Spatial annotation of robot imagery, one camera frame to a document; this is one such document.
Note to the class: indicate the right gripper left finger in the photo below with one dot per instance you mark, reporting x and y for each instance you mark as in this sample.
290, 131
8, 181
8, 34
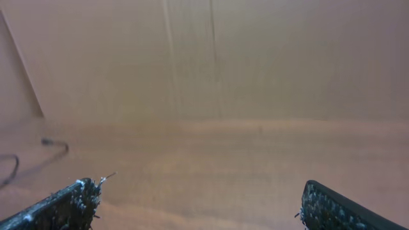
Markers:
73, 207

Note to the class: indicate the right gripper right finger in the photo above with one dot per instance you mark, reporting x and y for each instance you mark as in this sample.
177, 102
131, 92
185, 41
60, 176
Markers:
325, 209

